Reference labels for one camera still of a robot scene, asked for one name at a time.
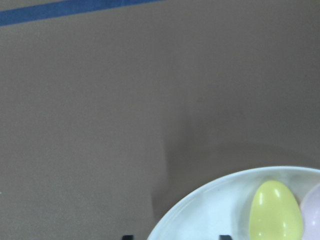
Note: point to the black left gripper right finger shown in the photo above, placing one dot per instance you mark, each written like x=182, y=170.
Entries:
x=225, y=237

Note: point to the white round plate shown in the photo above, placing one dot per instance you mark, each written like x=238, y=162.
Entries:
x=222, y=206

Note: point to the yellow plastic spoon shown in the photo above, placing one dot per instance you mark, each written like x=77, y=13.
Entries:
x=275, y=213

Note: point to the pink plastic spoon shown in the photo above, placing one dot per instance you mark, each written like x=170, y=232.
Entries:
x=310, y=209

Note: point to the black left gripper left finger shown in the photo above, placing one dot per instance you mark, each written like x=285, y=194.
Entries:
x=127, y=237

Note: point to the brown paper table cover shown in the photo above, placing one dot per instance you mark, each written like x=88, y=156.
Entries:
x=108, y=118

